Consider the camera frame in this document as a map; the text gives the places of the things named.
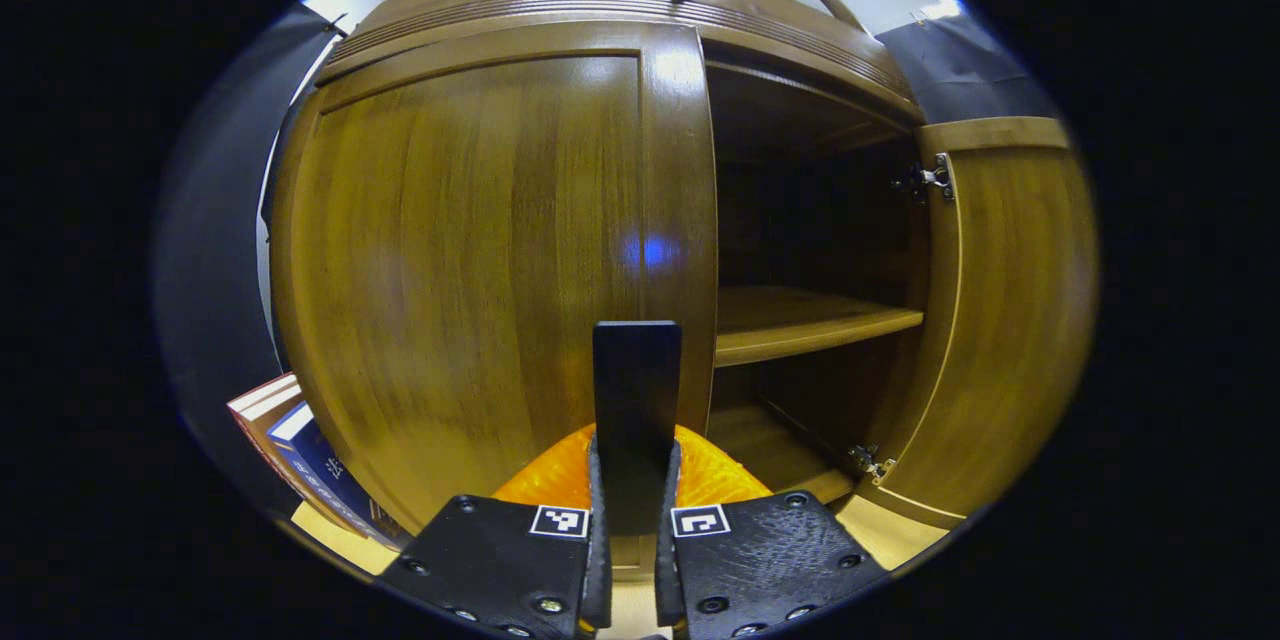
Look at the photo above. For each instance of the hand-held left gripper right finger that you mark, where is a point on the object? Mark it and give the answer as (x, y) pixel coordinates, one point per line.
(667, 570)

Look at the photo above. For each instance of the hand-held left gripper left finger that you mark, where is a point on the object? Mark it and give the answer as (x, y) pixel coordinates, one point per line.
(598, 570)

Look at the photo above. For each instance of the wooden shoe cabinet door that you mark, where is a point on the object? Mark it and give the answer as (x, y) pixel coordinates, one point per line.
(1010, 320)
(450, 270)

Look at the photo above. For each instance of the metal door hinge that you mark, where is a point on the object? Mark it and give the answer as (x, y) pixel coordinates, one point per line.
(935, 177)
(872, 462)

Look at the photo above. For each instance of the wooden inner shelf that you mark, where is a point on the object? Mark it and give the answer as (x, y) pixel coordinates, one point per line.
(790, 320)

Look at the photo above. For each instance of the dark blue book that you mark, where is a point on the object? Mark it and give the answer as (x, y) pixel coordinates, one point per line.
(320, 470)

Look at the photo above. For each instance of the red book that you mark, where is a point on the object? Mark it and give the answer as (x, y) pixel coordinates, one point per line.
(262, 398)

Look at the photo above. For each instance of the black backdrop cloth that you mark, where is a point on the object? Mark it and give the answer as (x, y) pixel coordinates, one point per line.
(210, 270)

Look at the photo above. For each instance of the small ceiling light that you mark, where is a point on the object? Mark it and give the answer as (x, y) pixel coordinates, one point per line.
(940, 7)

